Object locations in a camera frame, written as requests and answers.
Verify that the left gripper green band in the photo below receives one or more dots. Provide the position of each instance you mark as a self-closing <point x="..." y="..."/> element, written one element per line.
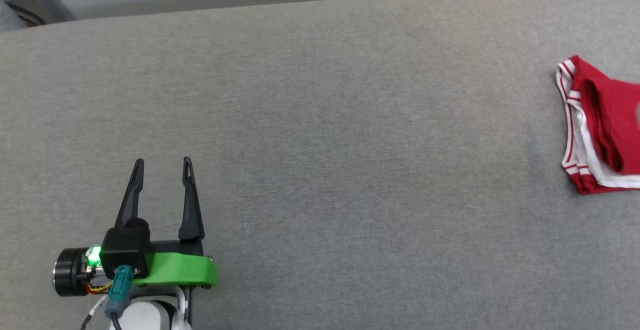
<point x="180" y="270"/>

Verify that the red and white sports jersey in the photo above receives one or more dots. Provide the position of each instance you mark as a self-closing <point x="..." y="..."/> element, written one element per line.
<point x="610" y="120"/>

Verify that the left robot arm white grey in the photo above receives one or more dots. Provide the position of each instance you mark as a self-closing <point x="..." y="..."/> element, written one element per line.
<point x="150" y="315"/>

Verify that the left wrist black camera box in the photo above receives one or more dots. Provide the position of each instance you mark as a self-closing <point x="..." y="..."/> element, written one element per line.
<point x="125" y="250"/>

